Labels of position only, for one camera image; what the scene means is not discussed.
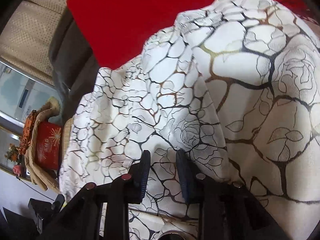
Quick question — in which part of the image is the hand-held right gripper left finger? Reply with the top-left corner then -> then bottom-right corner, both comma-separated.
37,150 -> 151,240

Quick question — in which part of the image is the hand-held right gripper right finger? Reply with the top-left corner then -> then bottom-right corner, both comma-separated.
176,149 -> 285,240

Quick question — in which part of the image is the white black-veined garment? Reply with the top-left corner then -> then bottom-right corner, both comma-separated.
59,0 -> 320,240

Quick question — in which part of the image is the pink flower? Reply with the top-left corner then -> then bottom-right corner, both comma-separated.
12,164 -> 27,177

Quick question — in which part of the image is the beige lined basket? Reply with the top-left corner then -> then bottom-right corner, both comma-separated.
24,97 -> 63,192

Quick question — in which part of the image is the small orange flower bunch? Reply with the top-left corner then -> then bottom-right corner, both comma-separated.
4,143 -> 25,162

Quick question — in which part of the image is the red gift box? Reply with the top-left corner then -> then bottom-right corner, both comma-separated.
34,122 -> 63,171

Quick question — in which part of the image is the orange patterned fabric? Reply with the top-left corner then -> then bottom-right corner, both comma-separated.
19,109 -> 38,155

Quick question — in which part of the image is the window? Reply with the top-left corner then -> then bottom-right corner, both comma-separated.
0,57 -> 57,173

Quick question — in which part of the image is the dark grey cloth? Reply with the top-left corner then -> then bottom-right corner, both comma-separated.
49,7 -> 100,120

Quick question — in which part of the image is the red blanket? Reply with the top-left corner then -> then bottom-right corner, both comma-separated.
66,0 -> 310,69

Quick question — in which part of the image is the beige curtain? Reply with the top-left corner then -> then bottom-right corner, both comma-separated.
0,0 -> 80,82

